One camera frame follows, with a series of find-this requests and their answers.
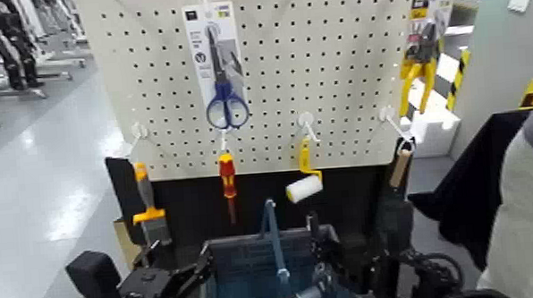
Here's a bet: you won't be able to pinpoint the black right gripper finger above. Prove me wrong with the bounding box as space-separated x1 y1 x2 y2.
317 224 350 263
325 259 356 298

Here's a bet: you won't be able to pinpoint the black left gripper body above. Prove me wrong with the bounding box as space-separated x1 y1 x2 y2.
115 265 176 298

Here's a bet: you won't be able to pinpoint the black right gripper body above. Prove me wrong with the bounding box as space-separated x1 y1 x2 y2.
343 230 387 298

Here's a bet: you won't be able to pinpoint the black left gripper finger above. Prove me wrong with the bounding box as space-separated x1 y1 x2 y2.
167 248 214 296
131 239 164 272

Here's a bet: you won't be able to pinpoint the blue grey plastic crate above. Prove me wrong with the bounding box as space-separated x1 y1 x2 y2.
192 222 368 298

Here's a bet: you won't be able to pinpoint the brown cardboard piece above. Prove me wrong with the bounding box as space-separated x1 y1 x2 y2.
112 217 145 271

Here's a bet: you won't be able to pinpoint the black stand backing panel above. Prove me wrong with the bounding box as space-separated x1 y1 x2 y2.
149 162 396 252

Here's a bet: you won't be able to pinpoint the black flat panel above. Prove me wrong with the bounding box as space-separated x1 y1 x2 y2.
105 154 151 249

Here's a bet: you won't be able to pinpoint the red and yellow screwdriver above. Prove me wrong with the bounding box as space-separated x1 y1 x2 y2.
217 151 241 226

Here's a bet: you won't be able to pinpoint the white pegboard hook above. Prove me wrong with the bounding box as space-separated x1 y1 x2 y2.
218 125 231 154
297 110 323 144
377 104 417 147
129 121 152 149

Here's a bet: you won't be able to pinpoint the black cloth covered table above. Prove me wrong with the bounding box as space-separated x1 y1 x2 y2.
402 108 533 277

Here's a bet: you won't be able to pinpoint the white pegboard panel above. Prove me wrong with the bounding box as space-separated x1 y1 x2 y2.
72 0 447 187

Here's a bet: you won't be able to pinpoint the white foam block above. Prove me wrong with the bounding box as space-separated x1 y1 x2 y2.
393 51 464 160

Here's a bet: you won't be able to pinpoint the blue scissors in card package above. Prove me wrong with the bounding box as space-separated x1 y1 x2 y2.
180 0 251 132

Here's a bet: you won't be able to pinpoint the black robot on stand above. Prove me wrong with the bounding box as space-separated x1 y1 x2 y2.
0 0 47 92

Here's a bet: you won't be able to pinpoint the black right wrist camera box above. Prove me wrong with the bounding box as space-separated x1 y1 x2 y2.
374 194 419 260

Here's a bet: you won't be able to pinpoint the blue crate carry handle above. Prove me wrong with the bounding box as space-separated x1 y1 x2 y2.
257 196 292 283

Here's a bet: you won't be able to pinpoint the white paint roller yellow handle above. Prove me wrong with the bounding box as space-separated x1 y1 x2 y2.
282 136 326 205

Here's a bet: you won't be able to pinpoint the yellow handled scraper brush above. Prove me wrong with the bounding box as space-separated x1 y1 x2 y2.
128 160 173 250

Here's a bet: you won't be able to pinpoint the green trowel wooden handle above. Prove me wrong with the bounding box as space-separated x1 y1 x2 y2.
378 135 420 204

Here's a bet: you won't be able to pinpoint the yellow black striped post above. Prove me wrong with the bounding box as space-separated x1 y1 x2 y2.
442 47 476 112

